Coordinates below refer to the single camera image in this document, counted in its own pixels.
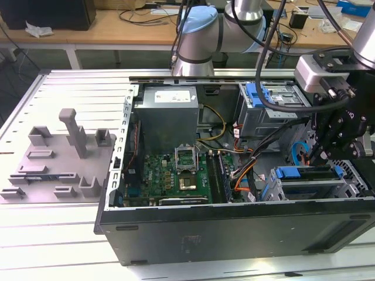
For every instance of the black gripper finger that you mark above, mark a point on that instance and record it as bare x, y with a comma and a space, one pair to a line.
331, 128
348, 149

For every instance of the hard disk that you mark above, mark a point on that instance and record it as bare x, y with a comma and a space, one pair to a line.
288, 172

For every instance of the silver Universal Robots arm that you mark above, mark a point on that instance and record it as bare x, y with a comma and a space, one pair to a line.
199, 38

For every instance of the metal disk bay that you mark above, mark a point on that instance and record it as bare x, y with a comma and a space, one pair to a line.
310, 184

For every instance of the blue drive carrier latch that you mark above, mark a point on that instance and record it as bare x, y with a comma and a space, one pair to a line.
269, 102

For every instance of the metal drive cage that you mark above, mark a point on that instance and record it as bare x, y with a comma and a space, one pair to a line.
252, 123

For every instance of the clear plastic bags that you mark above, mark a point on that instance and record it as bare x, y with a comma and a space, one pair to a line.
326, 24

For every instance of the blue cardboard box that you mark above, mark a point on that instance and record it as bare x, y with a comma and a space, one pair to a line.
354, 7

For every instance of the grey flat box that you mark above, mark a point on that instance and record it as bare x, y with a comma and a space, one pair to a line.
316, 11

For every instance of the small black cube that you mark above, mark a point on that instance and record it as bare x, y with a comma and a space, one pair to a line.
298, 20

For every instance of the black RAM stick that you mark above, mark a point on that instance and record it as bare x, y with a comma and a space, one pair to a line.
225, 178

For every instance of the black RAM slot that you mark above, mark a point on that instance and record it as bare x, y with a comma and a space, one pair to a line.
213, 175

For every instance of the black waste bin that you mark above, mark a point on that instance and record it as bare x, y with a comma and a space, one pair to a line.
219, 60

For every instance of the CPU socket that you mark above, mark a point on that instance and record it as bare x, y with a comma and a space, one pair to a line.
187, 183

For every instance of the black open PC case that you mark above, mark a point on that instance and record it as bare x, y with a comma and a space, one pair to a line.
205, 234

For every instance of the grey power supply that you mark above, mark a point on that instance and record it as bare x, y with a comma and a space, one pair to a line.
167, 120

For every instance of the green motherboard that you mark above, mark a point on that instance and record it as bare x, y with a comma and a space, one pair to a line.
158, 175

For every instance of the wooden desk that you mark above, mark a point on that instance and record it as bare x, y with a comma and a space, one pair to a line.
117, 32

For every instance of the grey parts rack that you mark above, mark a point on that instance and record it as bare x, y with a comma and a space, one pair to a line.
64, 169

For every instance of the black computer tower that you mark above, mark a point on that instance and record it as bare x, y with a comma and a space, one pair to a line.
58, 14

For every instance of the RAM stick with blue label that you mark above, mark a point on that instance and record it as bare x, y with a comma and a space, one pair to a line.
36, 178

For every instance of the white crumpled plastic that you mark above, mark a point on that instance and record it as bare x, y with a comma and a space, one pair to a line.
38, 30

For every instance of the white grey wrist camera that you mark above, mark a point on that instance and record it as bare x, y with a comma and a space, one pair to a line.
307, 73

